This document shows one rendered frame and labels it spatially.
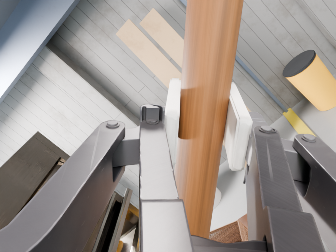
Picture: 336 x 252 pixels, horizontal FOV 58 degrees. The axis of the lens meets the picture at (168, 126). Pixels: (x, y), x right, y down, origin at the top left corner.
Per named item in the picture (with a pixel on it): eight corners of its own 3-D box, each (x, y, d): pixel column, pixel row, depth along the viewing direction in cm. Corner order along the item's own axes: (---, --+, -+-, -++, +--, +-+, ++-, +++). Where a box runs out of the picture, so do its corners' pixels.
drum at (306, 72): (338, 84, 356) (306, 46, 341) (355, 94, 321) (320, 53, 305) (309, 106, 369) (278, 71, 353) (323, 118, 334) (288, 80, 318)
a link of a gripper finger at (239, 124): (238, 119, 15) (253, 120, 15) (224, 81, 21) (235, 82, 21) (229, 171, 16) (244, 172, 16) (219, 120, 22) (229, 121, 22)
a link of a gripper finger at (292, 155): (256, 150, 14) (324, 155, 13) (240, 110, 18) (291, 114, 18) (251, 178, 14) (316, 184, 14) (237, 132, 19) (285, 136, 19)
